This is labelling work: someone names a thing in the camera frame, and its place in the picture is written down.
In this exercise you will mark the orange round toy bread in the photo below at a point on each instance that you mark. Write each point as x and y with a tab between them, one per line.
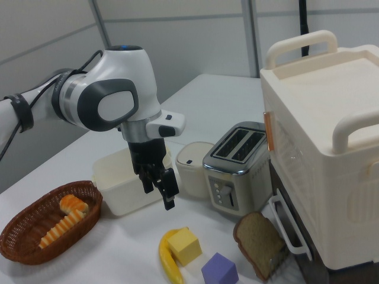
71	203

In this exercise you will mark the copper latch plate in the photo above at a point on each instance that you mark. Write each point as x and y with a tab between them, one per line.
268	130

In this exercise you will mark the silver two-slot toaster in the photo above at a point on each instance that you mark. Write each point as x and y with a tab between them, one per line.
237	180

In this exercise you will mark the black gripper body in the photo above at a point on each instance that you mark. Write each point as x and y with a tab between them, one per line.
146	155

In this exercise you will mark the black pole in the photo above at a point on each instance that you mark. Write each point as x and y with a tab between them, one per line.
303	26

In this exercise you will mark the white open plastic box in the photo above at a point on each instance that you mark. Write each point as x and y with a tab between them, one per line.
118	189

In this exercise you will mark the brown toy bread slice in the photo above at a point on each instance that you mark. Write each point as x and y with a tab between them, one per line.
257	239

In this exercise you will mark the purple foam cube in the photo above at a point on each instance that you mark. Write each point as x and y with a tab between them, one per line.
220	269

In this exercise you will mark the brown wicker basket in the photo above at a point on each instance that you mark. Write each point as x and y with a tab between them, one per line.
32	233

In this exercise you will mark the long striped toy bread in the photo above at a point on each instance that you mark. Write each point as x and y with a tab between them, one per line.
60	227

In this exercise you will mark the yellow foam block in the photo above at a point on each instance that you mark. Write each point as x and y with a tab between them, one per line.
185	245

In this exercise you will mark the large cream toy oven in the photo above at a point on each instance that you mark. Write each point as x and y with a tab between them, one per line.
328	148

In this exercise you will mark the small white lidded bin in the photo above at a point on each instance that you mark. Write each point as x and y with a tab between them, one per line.
191	171

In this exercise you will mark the yellow toy banana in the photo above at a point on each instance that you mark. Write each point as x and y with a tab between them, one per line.
166	260

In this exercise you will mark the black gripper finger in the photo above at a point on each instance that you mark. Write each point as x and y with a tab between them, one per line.
169	185
147	182

